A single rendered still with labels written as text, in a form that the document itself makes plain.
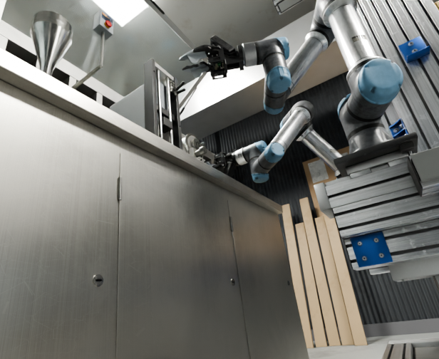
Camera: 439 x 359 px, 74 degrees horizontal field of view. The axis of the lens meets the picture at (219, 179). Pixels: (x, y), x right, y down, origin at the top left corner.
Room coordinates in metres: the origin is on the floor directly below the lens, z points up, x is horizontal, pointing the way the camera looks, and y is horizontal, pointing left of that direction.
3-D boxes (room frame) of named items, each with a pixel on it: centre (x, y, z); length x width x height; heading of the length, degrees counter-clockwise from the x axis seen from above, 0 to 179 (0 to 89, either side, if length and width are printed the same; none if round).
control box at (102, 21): (0.87, 0.41, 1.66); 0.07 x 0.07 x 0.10; 60
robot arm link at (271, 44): (0.73, -0.23, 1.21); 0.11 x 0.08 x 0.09; 87
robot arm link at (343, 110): (0.84, -0.50, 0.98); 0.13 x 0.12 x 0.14; 177
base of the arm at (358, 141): (0.85, -0.50, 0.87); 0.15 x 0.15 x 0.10
